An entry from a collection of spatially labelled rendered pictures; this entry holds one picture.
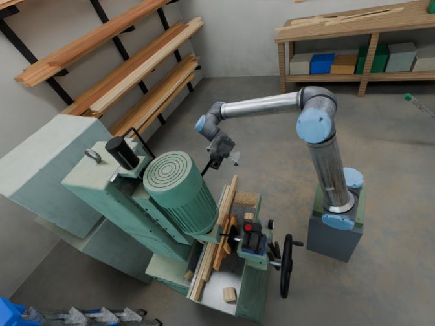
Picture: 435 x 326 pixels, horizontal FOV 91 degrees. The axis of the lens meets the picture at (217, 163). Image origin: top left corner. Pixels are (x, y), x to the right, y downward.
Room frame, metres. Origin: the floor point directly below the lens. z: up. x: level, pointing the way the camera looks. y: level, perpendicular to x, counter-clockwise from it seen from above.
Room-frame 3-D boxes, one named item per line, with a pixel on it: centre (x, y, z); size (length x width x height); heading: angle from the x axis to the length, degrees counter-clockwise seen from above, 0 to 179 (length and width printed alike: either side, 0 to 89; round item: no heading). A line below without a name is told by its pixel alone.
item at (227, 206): (0.60, 0.09, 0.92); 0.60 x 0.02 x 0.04; 146
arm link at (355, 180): (0.58, -0.63, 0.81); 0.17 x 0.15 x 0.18; 135
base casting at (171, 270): (0.57, 0.26, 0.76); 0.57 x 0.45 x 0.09; 56
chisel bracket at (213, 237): (0.51, 0.17, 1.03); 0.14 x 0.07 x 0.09; 56
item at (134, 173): (0.58, 0.27, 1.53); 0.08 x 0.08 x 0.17; 56
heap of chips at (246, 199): (0.68, -0.07, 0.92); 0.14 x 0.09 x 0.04; 56
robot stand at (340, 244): (0.59, -0.63, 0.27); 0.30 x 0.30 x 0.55; 48
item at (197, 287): (0.54, 0.16, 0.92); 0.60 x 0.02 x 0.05; 146
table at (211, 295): (0.46, 0.05, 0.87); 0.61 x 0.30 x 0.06; 146
